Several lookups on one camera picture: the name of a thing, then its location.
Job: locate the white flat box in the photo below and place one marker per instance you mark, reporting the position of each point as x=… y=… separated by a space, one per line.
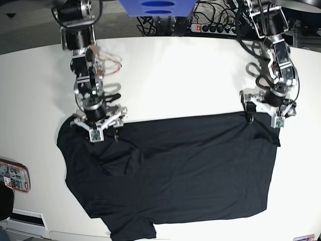
x=26 y=222

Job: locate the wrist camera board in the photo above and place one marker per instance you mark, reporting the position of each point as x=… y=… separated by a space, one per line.
x=96 y=135
x=277 y=121

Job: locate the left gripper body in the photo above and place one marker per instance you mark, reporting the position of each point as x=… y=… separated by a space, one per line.
x=286 y=109

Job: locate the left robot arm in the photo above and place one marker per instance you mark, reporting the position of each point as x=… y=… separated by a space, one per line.
x=271 y=93

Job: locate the black T-shirt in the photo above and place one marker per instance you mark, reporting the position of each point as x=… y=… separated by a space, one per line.
x=198 y=168

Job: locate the blue plastic box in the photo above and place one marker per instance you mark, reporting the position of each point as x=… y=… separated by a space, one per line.
x=153 y=8

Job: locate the black remote control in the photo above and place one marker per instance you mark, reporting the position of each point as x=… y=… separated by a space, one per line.
x=180 y=26

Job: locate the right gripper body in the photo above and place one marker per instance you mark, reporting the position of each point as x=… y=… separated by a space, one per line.
x=101 y=118

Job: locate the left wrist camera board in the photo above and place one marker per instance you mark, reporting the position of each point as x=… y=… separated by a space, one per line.
x=277 y=121

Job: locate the white power strip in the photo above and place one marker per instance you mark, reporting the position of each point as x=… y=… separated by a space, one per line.
x=213 y=29

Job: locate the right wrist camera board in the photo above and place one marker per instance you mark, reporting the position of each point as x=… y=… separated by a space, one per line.
x=96 y=135

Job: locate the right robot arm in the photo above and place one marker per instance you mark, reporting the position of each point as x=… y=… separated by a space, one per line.
x=77 y=35

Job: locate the sticker card at edge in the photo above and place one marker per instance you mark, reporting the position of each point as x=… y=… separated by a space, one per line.
x=305 y=238

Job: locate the orange clear tool case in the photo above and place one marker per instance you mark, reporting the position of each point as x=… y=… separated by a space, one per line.
x=15 y=176

